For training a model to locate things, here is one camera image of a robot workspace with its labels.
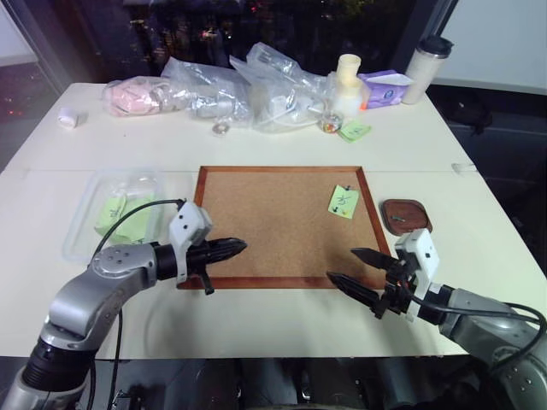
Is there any green sticky note pad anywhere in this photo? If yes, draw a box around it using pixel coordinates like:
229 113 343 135
337 119 372 144

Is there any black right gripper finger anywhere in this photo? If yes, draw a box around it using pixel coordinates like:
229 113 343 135
350 248 401 271
326 272 385 309

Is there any purple tissue pack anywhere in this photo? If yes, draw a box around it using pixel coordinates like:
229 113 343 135
357 69 415 110

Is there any clear plastic container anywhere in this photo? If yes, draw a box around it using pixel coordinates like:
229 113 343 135
62 170 166 262

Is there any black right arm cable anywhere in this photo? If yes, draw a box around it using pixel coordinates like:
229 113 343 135
408 294 543 372

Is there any cream plastic bottle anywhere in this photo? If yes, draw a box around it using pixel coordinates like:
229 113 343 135
334 54 365 117

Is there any wood framed cork board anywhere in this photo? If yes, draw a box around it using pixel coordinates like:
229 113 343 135
177 165 397 290

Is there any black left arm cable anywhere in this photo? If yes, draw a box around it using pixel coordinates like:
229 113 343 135
87 197 189 410

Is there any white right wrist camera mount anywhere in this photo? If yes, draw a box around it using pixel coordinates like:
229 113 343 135
393 229 441 324

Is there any glass jar of coloured pins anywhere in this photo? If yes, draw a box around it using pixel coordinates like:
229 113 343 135
318 111 344 134

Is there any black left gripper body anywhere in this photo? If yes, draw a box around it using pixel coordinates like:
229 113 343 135
186 238 215 296

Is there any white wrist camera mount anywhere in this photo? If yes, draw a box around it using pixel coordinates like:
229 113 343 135
393 229 441 324
168 201 214 287

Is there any large clear plastic bag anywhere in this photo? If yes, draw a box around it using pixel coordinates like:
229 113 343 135
229 42 339 132

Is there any brown square tray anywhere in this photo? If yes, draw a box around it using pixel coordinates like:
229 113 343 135
379 198 432 236

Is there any green paper note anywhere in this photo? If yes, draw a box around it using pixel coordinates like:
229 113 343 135
327 184 359 219

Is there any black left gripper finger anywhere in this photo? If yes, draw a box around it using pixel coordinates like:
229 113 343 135
209 246 249 263
209 237 249 252

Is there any white tumbler with black lid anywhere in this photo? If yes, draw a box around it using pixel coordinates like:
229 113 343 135
402 36 454 105

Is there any plastic bag with pink contents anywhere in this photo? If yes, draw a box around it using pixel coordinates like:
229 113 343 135
102 78 189 116

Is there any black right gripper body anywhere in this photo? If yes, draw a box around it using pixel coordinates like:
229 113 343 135
371 255 418 320

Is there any green notes pile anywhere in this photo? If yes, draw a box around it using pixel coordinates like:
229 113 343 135
93 194 157 247

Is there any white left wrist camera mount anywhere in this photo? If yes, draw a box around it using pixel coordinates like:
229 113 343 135
168 201 214 287

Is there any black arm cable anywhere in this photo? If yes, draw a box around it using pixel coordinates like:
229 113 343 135
87 197 189 410
408 294 543 372

